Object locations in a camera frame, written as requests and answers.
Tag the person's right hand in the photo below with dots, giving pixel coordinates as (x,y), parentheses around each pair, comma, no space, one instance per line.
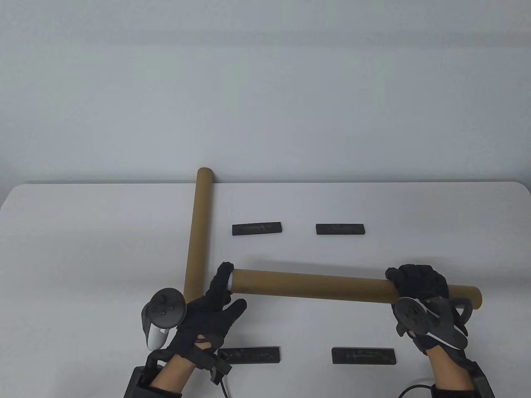
(419,282)

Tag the person's left hand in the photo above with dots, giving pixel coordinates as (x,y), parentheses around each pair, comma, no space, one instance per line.
(203,319)

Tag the black bar paperweight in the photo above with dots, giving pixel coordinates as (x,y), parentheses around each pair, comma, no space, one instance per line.
(340,229)
(257,229)
(253,355)
(363,356)

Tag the brown cardboard mailing tube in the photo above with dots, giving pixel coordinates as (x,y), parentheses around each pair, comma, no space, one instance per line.
(332,286)
(199,232)

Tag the person's right forearm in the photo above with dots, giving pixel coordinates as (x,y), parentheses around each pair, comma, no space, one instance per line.
(452,373)

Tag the person's left forearm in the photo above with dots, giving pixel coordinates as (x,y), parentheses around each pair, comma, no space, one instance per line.
(172,375)

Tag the grey hand tracker controller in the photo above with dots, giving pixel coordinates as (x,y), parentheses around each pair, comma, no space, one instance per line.
(415,317)
(164,311)

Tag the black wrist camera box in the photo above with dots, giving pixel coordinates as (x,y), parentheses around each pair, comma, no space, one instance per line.
(137,383)
(483,381)

